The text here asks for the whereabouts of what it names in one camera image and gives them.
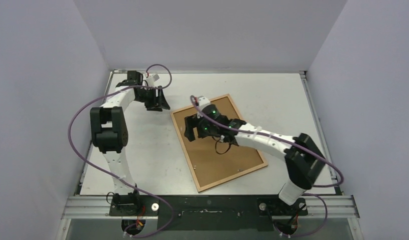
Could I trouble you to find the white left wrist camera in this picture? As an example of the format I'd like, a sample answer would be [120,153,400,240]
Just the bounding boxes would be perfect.
[144,74,160,87]

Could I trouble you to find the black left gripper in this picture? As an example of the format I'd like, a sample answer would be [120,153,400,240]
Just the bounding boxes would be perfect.
[136,86,170,112]

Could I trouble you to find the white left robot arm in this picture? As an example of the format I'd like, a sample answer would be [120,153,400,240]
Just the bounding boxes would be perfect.
[89,70,170,216]

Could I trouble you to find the aluminium front rail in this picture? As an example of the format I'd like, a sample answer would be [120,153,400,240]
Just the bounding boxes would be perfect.
[62,195,361,219]

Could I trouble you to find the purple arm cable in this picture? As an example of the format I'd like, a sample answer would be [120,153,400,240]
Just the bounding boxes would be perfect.
[190,95,345,239]
[67,63,176,239]

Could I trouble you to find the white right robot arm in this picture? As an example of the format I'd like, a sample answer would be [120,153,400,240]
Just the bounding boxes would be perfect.
[184,104,327,215]

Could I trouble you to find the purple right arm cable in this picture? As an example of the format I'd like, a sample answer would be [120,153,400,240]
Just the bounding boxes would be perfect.
[190,95,345,239]

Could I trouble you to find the brown backing board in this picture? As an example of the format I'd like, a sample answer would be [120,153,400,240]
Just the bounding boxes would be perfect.
[170,105,268,193]

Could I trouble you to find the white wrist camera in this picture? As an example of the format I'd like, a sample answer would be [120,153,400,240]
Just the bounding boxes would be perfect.
[195,96,211,111]
[144,74,160,87]

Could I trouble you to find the wooden picture frame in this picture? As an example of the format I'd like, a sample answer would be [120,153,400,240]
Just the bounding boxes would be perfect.
[170,93,269,193]

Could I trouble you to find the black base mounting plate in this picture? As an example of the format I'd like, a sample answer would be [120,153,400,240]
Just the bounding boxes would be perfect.
[108,195,308,235]

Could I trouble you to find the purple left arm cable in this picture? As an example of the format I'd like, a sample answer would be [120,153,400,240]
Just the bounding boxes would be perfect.
[67,63,176,239]

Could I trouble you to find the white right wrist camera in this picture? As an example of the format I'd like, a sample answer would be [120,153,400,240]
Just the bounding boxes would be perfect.
[195,96,211,111]

